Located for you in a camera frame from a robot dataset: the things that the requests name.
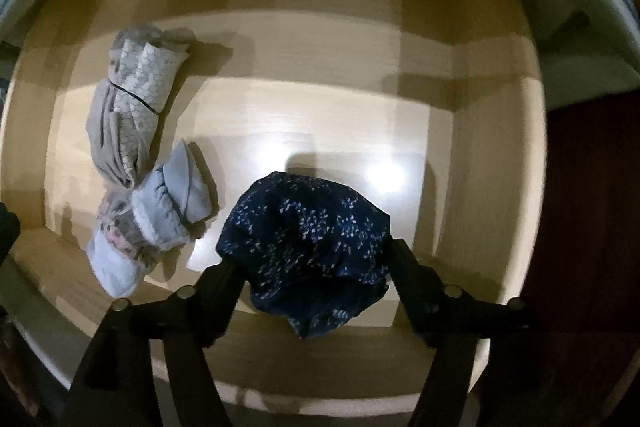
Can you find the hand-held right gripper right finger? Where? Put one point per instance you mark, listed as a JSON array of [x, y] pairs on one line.
[[405, 277]]

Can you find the navy floral underwear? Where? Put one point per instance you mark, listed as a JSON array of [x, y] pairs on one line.
[[300, 237]]

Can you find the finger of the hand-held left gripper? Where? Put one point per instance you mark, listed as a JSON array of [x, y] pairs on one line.
[[7, 229]]

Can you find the pink-flowered white sock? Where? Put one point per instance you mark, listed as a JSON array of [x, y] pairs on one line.
[[170, 197]]

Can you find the beige knotted sock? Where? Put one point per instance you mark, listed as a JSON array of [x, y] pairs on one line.
[[125, 107]]

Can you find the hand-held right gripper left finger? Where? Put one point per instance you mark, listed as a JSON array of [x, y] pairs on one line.
[[225, 297]]

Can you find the round wooden bowl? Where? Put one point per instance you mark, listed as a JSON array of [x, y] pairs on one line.
[[325, 107]]

